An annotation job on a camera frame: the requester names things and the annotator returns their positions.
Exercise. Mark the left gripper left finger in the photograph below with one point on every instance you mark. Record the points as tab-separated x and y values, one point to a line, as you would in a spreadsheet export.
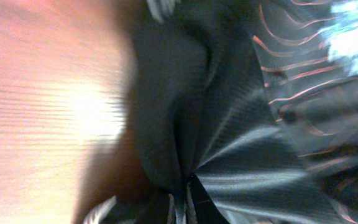
96	215

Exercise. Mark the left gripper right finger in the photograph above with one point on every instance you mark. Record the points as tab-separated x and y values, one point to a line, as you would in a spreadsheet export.
200	207

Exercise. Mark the black orange patterned jersey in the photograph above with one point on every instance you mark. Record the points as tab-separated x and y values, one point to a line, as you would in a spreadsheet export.
258	99

